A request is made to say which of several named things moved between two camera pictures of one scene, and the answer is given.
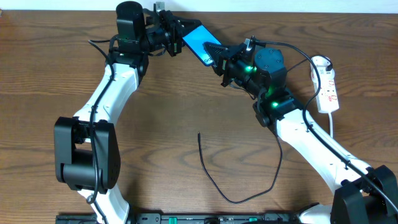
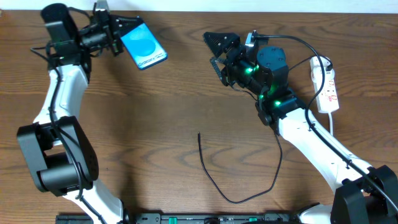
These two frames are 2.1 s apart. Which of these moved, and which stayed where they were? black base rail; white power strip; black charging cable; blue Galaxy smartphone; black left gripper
Moved: blue Galaxy smartphone; black left gripper
Stayed: black charging cable; white power strip; black base rail
